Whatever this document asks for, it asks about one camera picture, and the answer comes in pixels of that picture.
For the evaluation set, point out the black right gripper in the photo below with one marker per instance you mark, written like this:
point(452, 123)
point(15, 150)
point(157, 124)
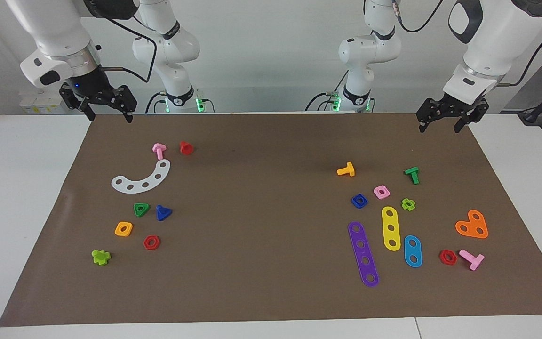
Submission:
point(90, 87)

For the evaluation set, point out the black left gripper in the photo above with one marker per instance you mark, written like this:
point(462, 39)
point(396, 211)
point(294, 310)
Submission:
point(450, 107)

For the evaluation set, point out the blue square plastic nut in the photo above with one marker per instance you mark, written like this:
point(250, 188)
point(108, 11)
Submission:
point(364, 203)

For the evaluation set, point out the blue triangle head screw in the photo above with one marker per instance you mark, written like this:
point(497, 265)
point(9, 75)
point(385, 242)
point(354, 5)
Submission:
point(162, 214)

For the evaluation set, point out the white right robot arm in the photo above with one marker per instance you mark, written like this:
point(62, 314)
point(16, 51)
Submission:
point(59, 33)

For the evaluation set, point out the green plastic screw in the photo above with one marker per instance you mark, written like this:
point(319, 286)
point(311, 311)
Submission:
point(413, 174)

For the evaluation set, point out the pink plastic screw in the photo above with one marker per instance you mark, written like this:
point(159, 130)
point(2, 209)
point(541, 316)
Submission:
point(474, 260)
point(159, 149)

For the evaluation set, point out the red plastic screw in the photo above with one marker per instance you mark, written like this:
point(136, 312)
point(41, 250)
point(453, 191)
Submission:
point(186, 148)

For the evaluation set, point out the lime cross plastic nut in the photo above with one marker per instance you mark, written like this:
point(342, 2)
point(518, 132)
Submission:
point(404, 204)

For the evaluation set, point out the pink square plastic nut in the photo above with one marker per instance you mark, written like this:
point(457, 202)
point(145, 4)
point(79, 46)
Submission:
point(386, 194)

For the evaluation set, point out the green triangle plastic nut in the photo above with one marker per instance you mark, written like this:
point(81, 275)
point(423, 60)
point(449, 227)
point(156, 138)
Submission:
point(145, 210)

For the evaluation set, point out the orange plastic screw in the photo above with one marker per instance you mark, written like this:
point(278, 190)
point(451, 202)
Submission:
point(347, 169)

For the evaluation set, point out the orange square plastic nut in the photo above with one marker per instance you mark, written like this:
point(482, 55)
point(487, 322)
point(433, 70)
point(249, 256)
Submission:
point(129, 230)

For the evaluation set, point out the red hexagon plastic nut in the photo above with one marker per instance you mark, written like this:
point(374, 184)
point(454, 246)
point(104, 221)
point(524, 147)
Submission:
point(156, 244)
point(442, 258)

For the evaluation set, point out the lime cross head screw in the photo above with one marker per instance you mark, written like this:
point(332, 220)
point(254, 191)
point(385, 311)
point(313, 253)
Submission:
point(100, 257)

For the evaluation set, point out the white curved hole plate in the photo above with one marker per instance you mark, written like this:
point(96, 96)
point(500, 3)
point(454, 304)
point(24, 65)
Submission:
point(137, 187)

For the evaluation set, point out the orange heart hole plate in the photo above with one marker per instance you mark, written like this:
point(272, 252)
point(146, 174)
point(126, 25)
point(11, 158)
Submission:
point(472, 226)

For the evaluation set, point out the yellow three-hole strip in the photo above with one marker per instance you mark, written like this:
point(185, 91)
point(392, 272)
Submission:
point(391, 220)

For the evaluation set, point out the blue two-hole strip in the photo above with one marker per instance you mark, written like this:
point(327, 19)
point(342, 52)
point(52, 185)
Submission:
point(412, 251)

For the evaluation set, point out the purple four-hole strip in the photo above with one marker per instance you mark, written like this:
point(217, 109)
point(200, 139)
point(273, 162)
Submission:
point(363, 252)

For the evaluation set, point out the brown paper table mat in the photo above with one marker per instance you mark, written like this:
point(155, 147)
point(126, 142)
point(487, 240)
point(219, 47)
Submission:
point(261, 245)

